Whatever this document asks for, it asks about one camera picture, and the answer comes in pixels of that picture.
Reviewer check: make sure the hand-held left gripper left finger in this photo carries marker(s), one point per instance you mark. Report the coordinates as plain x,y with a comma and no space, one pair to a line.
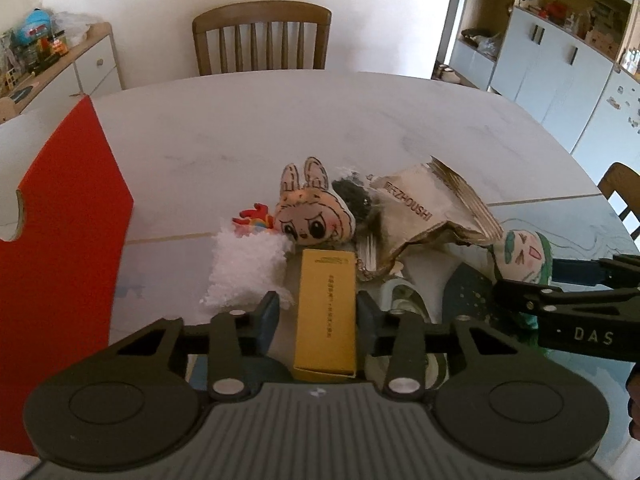
269,312

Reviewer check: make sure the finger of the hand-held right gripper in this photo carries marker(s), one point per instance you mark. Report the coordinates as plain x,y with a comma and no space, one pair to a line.
525,296
575,270

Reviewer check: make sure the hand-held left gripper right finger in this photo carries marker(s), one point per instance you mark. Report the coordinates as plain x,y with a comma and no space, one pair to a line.
366,317

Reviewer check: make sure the green haired plush doll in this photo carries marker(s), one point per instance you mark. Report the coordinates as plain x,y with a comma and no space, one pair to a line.
525,255

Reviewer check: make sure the yellow cardboard box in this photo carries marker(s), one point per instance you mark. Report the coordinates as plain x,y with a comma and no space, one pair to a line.
325,320

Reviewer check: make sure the white foam bag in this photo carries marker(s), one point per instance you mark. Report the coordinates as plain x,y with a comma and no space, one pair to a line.
245,270

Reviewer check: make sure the beige bunny plush toy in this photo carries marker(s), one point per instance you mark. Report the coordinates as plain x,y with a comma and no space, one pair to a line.
310,215

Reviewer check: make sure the beige snack packet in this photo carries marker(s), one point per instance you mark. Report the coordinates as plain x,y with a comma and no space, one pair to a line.
420,210

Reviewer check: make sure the red storage box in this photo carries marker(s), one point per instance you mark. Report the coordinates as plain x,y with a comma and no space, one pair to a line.
65,260

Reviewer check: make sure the clear fish print table mat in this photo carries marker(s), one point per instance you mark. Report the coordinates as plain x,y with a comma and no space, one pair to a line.
550,220

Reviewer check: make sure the brown wooden chair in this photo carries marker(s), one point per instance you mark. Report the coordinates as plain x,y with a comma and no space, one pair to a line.
622,195
260,40

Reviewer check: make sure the red orange dragon toy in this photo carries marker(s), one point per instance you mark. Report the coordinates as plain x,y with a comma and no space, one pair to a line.
252,220

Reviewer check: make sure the white wooden sideboard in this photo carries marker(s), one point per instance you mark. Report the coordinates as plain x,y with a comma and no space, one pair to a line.
65,75

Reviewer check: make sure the white plastic bag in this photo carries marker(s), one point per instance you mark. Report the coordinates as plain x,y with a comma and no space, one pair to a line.
75,25

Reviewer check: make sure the toy clutter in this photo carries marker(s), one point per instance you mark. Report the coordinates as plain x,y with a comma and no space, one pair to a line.
30,60

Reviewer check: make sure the blue round toy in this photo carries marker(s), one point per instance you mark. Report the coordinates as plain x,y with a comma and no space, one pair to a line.
35,27

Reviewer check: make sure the white wall cabinet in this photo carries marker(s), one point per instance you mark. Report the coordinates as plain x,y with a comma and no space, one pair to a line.
550,60

